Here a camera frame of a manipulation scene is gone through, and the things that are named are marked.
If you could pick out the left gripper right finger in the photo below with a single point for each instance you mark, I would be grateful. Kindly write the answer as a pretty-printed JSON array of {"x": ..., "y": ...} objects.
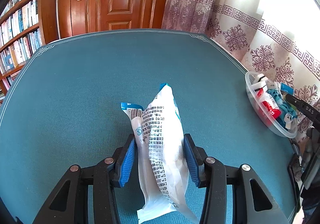
[{"x": 252, "y": 201}]

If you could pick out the white printed plastic bag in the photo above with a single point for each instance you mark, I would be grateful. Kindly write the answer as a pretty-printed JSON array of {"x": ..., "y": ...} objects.
[{"x": 162, "y": 168}]

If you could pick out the white blue medicine box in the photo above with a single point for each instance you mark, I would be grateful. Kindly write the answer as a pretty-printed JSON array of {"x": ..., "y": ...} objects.
[{"x": 278, "y": 87}]

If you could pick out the white sponge block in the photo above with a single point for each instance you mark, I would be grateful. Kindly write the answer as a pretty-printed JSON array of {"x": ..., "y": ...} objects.
[
  {"x": 259, "y": 88},
  {"x": 259, "y": 80}
]

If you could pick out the clear plastic bowl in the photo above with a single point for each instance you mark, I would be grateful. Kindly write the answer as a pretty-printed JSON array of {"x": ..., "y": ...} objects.
[{"x": 262, "y": 112}]

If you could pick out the red balloon glue packet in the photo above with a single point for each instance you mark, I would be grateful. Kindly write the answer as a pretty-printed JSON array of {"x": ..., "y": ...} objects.
[{"x": 269, "y": 103}]

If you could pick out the purple patterned curtain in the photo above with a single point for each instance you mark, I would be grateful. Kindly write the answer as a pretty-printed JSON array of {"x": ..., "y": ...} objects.
[{"x": 279, "y": 38}]

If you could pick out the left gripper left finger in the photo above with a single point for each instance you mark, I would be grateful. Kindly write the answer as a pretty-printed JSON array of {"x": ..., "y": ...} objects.
[{"x": 68, "y": 201}]

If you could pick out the blue cloth with ribbon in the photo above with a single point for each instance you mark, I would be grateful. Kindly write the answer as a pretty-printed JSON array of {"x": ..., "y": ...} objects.
[{"x": 287, "y": 113}]

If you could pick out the wooden bookshelf with books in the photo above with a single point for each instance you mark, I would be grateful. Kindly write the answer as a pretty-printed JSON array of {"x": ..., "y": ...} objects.
[{"x": 26, "y": 27}]

